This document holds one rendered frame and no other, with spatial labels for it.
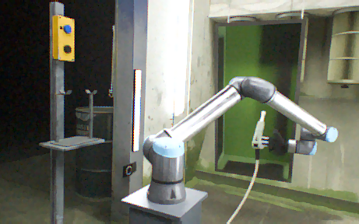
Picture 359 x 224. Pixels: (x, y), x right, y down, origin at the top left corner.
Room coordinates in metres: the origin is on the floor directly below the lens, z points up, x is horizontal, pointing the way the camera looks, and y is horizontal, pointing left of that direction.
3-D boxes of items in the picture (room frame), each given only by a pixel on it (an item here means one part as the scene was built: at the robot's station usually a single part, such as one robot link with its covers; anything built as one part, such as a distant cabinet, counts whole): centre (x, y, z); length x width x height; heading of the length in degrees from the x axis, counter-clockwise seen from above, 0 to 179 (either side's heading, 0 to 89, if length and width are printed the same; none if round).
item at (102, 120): (2.90, 0.78, 0.44); 0.59 x 0.58 x 0.89; 44
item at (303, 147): (1.79, -0.84, 0.81); 0.12 x 0.09 x 0.10; 71
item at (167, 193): (1.28, 0.04, 0.69); 0.19 x 0.19 x 0.10
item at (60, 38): (1.75, 0.73, 1.42); 0.12 x 0.06 x 0.26; 153
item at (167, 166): (1.29, 0.05, 0.83); 0.17 x 0.15 x 0.18; 20
